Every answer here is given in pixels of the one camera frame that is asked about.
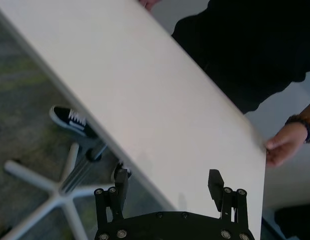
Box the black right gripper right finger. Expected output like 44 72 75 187
207 169 250 237

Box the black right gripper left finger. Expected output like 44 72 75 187
93 167 130 237

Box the white rectangular table top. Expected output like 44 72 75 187
0 0 268 240

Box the person's left hand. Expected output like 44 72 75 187
264 122 308 168

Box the person's right hand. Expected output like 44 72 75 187
139 0 161 11

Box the grey metal table column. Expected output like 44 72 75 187
60 139 108 195

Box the white five-star table base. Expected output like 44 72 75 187
3 142 116 240

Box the black t-shirt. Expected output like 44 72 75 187
171 0 310 115

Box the dark blue bead bracelet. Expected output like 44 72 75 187
284 115 310 145

